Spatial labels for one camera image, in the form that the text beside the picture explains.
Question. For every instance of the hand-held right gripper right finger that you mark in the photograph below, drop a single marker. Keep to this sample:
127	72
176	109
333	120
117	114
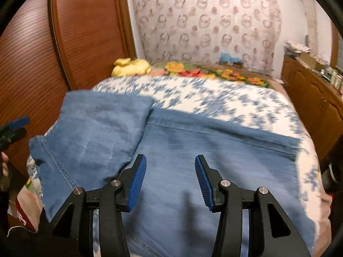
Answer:
203	182

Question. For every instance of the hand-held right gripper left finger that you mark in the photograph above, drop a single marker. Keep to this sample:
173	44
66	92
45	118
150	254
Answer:
138	182

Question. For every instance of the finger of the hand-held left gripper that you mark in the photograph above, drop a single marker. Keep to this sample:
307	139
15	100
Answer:
17	123
16	135

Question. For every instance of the blue denim pants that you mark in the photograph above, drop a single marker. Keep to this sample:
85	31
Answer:
171	152

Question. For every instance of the person's left hand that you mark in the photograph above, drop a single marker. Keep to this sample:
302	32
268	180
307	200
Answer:
4	163

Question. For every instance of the blue floral bed sheet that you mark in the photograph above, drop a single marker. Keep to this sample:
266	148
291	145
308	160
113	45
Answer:
214	99

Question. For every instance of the wooden louvred wardrobe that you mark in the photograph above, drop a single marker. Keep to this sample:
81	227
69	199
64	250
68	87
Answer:
80	32

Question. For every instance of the yellow plush toy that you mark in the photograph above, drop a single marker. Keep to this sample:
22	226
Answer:
131	67

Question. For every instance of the cardboard box with blue plastic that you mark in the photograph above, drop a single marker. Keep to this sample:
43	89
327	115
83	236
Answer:
230	59

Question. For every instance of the dark trash bin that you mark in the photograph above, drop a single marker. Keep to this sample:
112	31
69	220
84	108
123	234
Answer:
332	174

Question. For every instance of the wooden sideboard cabinet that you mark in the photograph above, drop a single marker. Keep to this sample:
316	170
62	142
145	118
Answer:
313	96

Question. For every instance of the circle-patterned sheer curtain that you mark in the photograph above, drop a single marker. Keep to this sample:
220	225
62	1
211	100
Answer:
209	24

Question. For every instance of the open cardboard box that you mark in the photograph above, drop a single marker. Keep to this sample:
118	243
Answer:
312	60

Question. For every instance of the folded floral cloth pile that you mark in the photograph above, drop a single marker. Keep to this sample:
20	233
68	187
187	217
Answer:
296	46

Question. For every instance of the cluster of toiletry bottles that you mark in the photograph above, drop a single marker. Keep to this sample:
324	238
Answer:
335	77

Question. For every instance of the tied beige curtain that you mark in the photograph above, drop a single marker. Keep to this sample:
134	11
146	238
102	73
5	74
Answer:
310	24

